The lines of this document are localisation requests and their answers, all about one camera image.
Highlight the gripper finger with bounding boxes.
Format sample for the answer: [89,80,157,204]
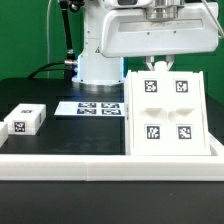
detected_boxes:
[145,56,154,71]
[166,55,175,70]

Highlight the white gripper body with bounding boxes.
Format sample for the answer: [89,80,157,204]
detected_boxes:
[100,0,219,57]

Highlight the white cabinet door panel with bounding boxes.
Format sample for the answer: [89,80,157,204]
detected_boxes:
[133,74,168,155]

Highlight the white cabinet body box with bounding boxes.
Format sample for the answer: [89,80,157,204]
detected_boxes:
[123,61,212,157]

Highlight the white cabinet top block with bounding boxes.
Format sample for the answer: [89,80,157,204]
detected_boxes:
[4,103,46,135]

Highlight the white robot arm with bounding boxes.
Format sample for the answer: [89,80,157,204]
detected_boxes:
[74,0,223,86]

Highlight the white marker base sheet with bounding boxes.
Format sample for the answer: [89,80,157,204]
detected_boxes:
[55,101,124,117]

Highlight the black cable bundle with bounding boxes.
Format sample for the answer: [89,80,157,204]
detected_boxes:
[27,61,74,80]

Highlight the white U-shaped fence frame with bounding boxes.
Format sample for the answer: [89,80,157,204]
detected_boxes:
[0,121,224,182]

